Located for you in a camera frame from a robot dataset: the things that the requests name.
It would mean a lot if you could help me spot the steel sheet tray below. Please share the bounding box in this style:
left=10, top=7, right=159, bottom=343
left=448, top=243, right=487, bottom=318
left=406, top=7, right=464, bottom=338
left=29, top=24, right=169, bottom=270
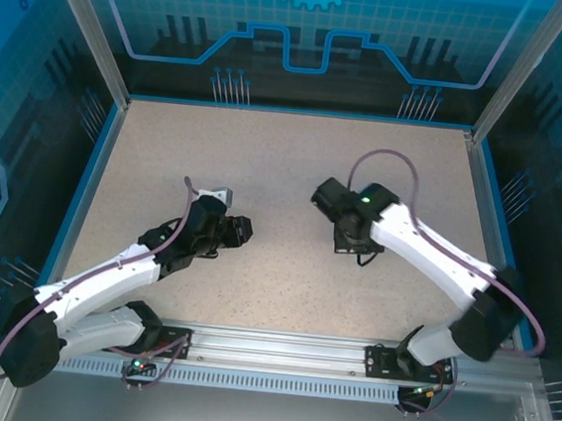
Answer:
left=0, top=332, right=562, bottom=421

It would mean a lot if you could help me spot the connector board with green light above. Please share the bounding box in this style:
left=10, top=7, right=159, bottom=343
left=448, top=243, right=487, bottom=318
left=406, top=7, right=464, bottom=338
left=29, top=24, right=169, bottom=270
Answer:
left=399, top=380, right=447, bottom=404
left=120, top=352, right=158, bottom=377

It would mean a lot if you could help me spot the aluminium side rail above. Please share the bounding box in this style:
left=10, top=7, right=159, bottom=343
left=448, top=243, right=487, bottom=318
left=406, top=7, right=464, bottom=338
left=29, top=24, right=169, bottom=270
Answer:
left=35, top=91, right=134, bottom=318
left=445, top=130, right=543, bottom=355

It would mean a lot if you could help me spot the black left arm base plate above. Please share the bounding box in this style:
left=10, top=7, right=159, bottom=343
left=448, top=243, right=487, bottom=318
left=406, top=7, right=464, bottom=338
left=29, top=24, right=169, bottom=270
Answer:
left=100, top=319, right=195, bottom=362

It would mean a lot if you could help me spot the aluminium mounting rail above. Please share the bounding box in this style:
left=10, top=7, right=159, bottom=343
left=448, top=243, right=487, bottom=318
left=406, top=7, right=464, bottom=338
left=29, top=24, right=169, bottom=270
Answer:
left=16, top=303, right=543, bottom=396

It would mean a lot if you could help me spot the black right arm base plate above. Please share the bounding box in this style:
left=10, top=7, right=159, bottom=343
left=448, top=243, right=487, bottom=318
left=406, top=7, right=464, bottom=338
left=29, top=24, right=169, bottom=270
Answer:
left=362, top=341, right=462, bottom=387

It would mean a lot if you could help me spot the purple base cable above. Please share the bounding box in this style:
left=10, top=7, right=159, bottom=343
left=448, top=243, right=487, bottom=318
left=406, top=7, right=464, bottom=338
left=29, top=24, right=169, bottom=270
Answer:
left=393, top=351, right=463, bottom=420
left=97, top=325, right=195, bottom=394

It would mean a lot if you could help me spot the slotted metal cable duct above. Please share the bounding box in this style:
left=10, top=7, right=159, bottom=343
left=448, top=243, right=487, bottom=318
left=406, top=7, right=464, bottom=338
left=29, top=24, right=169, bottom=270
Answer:
left=54, top=351, right=407, bottom=408

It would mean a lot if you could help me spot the aluminium frame post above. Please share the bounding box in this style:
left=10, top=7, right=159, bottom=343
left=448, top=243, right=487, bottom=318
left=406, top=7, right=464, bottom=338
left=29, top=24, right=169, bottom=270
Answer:
left=29, top=0, right=142, bottom=110
left=468, top=0, right=562, bottom=152

